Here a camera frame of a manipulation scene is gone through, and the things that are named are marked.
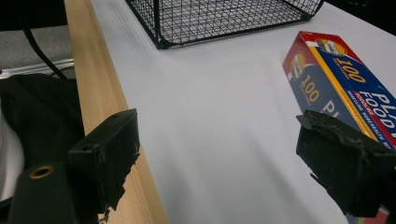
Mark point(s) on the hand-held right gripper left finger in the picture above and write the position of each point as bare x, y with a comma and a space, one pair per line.
93, 161

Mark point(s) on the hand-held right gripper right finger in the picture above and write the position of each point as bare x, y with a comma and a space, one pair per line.
345, 161

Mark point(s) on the blue and red food wrap box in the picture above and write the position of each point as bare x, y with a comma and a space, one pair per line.
336, 77

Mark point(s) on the dark ribbed cloth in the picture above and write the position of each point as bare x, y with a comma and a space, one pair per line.
40, 118

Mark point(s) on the metal rail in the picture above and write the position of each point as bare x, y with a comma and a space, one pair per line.
31, 69

